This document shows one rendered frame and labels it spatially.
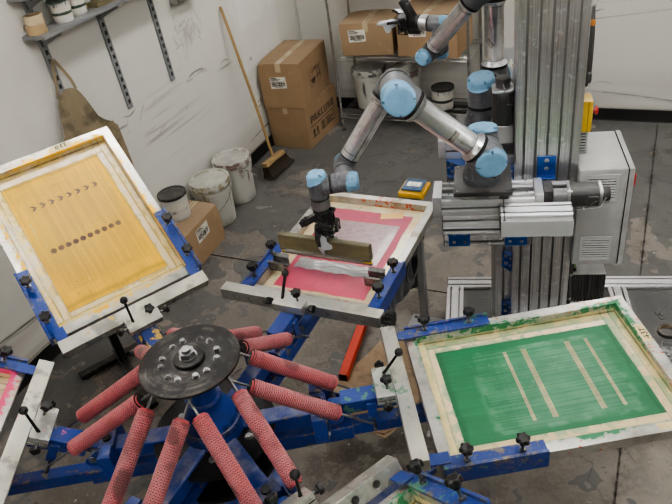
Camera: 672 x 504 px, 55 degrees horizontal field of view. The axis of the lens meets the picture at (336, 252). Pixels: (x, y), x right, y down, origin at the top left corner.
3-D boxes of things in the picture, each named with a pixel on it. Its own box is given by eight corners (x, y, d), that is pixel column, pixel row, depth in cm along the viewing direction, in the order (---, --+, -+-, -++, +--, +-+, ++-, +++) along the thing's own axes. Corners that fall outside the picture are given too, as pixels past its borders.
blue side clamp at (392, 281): (394, 272, 267) (393, 259, 263) (406, 274, 265) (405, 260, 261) (368, 319, 246) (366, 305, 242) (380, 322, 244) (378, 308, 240)
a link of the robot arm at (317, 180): (327, 176, 237) (304, 178, 237) (331, 201, 243) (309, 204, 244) (327, 165, 243) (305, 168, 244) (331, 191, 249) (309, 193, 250)
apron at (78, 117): (137, 192, 445) (81, 40, 385) (145, 193, 442) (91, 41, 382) (85, 235, 407) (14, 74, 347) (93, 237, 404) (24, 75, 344)
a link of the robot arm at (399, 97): (508, 144, 242) (392, 62, 224) (517, 162, 230) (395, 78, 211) (486, 167, 247) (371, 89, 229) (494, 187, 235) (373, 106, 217)
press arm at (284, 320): (290, 311, 248) (287, 301, 245) (304, 314, 246) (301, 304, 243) (268, 342, 236) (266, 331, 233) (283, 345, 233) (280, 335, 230)
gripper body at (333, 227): (333, 240, 251) (329, 214, 244) (314, 237, 255) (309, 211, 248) (341, 229, 257) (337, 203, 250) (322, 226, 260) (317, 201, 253)
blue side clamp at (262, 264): (278, 254, 290) (275, 241, 286) (287, 256, 288) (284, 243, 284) (244, 296, 268) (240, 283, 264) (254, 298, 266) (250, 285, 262)
